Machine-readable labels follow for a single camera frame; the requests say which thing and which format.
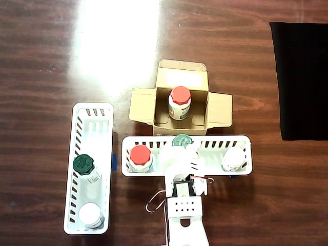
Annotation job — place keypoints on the green-capped bottle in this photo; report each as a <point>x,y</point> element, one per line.
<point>182,140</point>
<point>83,164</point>

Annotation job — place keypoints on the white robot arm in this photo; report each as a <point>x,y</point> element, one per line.
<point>184,207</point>

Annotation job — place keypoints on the white basket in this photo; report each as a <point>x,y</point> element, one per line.
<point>94,128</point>
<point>212,159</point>

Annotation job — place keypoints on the red-capped bottle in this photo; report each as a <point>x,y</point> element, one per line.
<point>140,155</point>
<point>180,95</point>

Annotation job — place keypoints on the white-capped bottle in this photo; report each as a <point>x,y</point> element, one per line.
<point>233,156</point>
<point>89,214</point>

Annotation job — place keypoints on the open cardboard box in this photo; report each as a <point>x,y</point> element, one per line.
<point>220,110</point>

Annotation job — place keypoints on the black mat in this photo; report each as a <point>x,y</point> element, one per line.
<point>302,82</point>

